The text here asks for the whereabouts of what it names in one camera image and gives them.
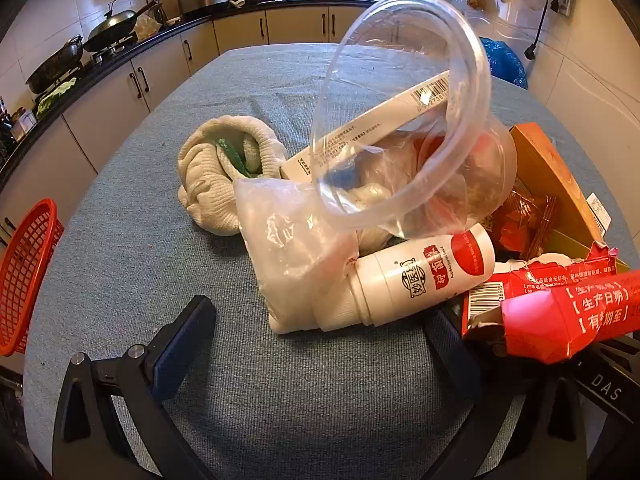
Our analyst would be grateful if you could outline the white knitted sock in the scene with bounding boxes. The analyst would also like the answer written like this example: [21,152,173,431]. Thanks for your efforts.
[177,115,290,237]

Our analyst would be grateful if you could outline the blue plastic bag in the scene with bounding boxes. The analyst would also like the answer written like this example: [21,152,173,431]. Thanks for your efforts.
[479,36,528,90]

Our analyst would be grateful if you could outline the gas stove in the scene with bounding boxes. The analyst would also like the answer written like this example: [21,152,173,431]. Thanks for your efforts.
[90,40,136,66]

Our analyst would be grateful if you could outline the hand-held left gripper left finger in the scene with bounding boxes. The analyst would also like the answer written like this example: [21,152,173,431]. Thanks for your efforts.
[51,294,218,480]

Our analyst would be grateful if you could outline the lidded metal wok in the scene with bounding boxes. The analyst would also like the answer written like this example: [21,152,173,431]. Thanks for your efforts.
[82,0,163,53]

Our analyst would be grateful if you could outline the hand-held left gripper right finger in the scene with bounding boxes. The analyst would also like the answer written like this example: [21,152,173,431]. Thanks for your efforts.
[424,309,589,480]

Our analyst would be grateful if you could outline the beige kitchen cabinets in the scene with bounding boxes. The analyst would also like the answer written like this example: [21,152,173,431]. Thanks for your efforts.
[0,5,371,241]

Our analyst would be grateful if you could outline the clear plastic bag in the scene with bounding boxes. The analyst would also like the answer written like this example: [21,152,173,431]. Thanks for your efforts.
[234,175,361,333]

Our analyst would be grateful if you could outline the black kitchen countertop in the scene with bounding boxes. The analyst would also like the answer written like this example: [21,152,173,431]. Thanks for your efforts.
[0,0,381,191]

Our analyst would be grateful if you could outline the green leafy vegetable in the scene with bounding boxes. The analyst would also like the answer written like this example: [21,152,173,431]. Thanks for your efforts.
[36,77,78,116]

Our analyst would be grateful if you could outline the clear plastic bowl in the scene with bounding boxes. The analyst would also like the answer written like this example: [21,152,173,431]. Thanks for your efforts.
[309,0,493,233]

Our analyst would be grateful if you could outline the small clear plastic container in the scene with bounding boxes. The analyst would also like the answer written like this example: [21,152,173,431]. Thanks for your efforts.
[415,125,518,241]

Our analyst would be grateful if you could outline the green plastic wrapper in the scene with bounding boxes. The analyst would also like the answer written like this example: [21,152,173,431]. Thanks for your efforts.
[216,137,261,178]

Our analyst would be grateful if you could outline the white bottle with red label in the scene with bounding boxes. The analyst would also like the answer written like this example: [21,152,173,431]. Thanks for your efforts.
[270,223,497,335]

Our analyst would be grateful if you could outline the orange cardboard box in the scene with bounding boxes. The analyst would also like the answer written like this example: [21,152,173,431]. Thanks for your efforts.
[492,122,631,273]

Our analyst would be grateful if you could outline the long white medicine box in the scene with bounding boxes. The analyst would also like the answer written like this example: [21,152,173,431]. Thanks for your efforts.
[280,71,451,181]

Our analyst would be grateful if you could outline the torn red packet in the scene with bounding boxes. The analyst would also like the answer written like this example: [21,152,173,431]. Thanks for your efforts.
[461,242,640,365]

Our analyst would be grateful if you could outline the black frying pan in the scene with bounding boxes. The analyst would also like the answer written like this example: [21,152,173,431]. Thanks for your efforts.
[25,35,85,95]

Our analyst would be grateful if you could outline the black power cable with plug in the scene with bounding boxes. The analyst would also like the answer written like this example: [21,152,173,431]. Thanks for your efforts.
[524,0,551,61]

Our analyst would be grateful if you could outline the red plastic basket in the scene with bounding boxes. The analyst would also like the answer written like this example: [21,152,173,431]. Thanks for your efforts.
[0,198,66,357]

